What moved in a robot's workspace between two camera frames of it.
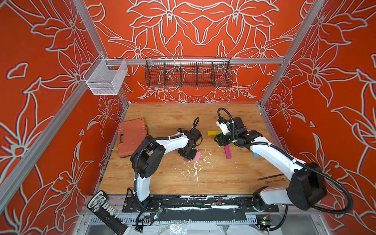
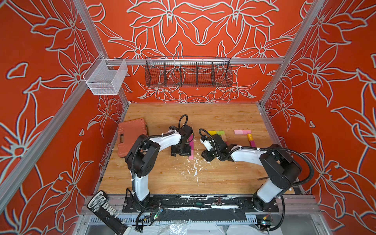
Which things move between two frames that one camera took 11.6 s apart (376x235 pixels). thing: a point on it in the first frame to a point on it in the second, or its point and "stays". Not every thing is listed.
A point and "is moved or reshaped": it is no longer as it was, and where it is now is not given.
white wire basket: x=104 y=77 stays
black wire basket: x=188 y=72 stays
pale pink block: x=198 y=156 is moved or reshaped
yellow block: x=212 y=132 stays
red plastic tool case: x=130 y=133 stays
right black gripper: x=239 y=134 to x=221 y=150
